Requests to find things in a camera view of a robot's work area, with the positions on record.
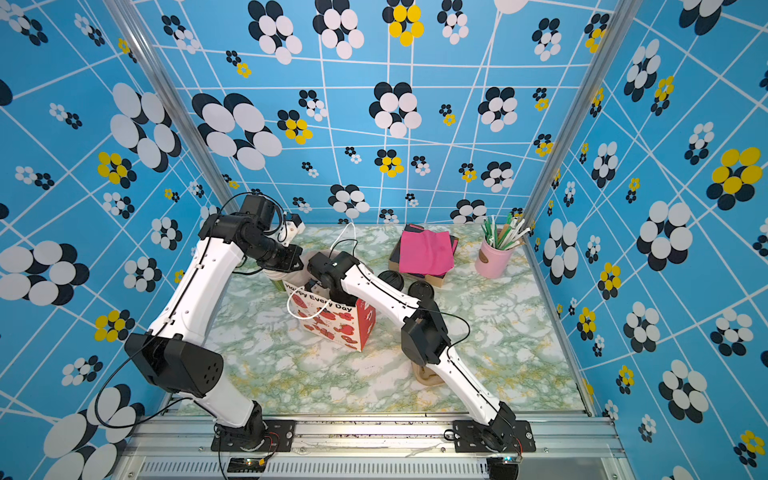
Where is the brown cardboard cup carrier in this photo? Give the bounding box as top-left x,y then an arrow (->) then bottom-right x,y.
412,363 -> 444,386

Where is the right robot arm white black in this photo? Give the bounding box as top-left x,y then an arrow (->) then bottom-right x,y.
308,252 -> 522,452

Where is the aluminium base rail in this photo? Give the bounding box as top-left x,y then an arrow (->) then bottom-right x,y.
114,412 -> 635,479

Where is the green white paper cup stack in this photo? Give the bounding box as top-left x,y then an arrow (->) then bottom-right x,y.
266,271 -> 287,292

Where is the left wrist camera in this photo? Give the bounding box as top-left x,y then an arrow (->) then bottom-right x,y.
281,213 -> 306,246

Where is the red white gift bag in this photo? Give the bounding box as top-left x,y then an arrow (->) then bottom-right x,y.
282,227 -> 376,352

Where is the pink straw holder cup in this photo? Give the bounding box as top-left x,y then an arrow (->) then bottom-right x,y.
475,240 -> 513,279

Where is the black lid stack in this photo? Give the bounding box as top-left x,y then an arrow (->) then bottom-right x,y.
408,281 -> 435,301

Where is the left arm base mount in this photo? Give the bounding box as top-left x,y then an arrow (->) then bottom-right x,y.
210,419 -> 297,454

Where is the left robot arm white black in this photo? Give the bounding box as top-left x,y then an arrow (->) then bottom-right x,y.
124,193 -> 304,444

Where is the black coffee cup lid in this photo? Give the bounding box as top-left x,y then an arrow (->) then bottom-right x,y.
378,270 -> 405,291

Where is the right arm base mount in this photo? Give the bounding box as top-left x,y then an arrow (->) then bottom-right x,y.
445,420 -> 537,454

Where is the white green straws bundle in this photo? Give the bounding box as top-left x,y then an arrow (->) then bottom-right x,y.
482,214 -> 531,251

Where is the pink napkin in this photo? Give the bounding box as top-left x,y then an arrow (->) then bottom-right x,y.
399,230 -> 455,276

